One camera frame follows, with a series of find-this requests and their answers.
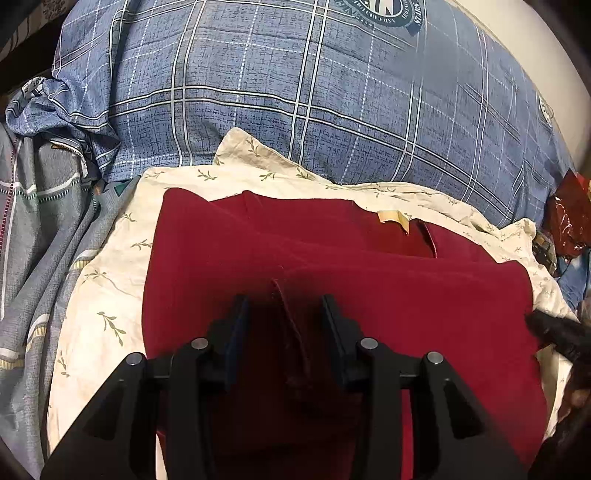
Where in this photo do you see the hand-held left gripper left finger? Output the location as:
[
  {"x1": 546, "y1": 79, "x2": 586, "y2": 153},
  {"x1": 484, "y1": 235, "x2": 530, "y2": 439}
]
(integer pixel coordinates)
[{"x1": 41, "y1": 294, "x2": 252, "y2": 480}]

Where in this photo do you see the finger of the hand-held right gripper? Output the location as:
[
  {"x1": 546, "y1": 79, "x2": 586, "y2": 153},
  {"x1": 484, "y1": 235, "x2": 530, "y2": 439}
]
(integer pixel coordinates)
[{"x1": 525, "y1": 310, "x2": 591, "y2": 366}]

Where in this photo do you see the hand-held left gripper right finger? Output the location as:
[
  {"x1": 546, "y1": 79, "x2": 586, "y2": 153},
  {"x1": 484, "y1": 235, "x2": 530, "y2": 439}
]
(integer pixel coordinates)
[{"x1": 320, "y1": 294, "x2": 528, "y2": 480}]

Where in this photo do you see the dark red garment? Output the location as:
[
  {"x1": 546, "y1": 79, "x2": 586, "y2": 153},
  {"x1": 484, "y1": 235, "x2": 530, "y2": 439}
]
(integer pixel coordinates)
[{"x1": 141, "y1": 187, "x2": 550, "y2": 480}]

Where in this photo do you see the red plastic bag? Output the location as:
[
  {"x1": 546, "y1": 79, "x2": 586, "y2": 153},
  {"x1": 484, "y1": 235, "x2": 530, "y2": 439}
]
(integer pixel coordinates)
[{"x1": 542, "y1": 168, "x2": 591, "y2": 260}]

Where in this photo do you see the cream floral cloth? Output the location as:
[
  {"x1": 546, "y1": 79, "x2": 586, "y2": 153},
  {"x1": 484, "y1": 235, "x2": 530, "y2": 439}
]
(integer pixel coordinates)
[{"x1": 46, "y1": 127, "x2": 583, "y2": 480}]

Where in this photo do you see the grey plaid bed sheet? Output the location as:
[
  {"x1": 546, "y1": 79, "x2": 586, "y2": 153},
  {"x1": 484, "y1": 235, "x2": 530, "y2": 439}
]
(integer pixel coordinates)
[{"x1": 0, "y1": 124, "x2": 145, "y2": 478}]

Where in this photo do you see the blue plaid quilt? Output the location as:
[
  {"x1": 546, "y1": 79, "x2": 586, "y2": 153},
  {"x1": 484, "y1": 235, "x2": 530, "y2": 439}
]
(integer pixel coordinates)
[{"x1": 4, "y1": 0, "x2": 579, "y2": 228}]

